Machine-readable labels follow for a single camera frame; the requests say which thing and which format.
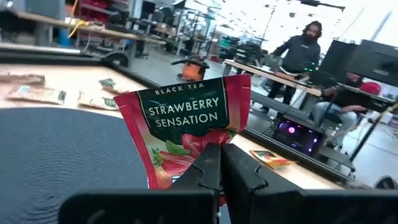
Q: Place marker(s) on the black computer tower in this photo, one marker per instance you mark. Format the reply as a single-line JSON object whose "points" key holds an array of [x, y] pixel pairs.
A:
{"points": [[295, 137]]}

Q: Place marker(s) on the black computer monitor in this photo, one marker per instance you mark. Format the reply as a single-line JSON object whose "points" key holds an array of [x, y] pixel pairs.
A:
{"points": [[337, 59], [376, 62]]}

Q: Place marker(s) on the red strawberry tea packet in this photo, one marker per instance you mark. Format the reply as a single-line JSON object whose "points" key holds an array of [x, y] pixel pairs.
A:
{"points": [[186, 109]]}

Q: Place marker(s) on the orange tea packet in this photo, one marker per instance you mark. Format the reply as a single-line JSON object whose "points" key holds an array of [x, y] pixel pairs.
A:
{"points": [[270, 157]]}

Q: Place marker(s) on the person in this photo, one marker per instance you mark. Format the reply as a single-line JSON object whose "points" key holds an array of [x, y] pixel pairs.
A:
{"points": [[298, 53], [345, 102]]}

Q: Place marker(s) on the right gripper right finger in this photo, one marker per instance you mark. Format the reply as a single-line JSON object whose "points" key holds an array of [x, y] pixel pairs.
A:
{"points": [[295, 208]]}

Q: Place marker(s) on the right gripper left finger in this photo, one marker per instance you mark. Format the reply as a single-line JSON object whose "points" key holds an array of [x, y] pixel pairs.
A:
{"points": [[140, 208]]}

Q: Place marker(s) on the orange shop vacuum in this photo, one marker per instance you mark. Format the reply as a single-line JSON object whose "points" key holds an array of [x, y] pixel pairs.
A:
{"points": [[191, 71]]}

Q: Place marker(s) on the round dark blue placemat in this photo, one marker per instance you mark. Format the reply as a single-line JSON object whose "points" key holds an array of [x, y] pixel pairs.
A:
{"points": [[62, 155]]}

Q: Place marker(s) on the long wooden bench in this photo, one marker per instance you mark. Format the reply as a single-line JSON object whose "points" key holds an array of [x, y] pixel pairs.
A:
{"points": [[102, 31]]}

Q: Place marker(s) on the wooden workbench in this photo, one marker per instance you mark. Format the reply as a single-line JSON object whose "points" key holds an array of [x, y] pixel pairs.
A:
{"points": [[248, 69]]}

